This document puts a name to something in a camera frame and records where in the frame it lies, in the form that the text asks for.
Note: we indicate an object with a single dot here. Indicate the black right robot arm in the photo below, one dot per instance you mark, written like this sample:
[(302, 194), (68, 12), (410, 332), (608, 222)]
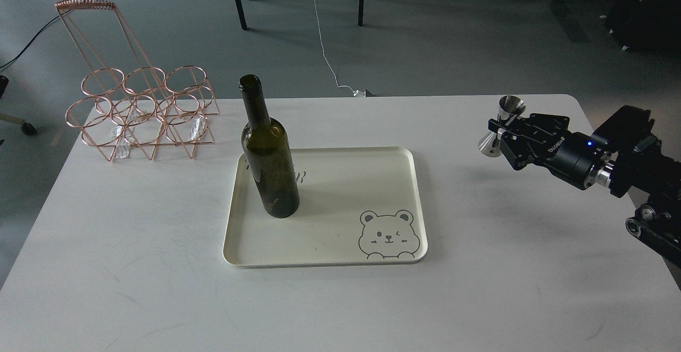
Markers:
[(621, 154)]

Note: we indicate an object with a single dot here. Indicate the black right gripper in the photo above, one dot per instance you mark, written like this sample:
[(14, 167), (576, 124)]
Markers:
[(544, 140)]

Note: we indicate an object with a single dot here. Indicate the left chair caster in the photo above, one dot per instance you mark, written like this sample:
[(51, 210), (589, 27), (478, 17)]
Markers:
[(25, 126)]

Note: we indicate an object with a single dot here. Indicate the cream bear print tray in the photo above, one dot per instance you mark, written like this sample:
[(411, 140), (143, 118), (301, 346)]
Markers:
[(358, 206)]

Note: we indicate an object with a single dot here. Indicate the silver steel jigger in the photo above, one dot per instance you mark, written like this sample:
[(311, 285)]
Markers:
[(510, 108)]

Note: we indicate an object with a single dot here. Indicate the dark green wine bottle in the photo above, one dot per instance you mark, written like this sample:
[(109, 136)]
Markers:
[(265, 144)]

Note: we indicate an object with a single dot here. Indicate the rose gold wire bottle rack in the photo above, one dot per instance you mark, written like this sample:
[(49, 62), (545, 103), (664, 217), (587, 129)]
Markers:
[(144, 108)]

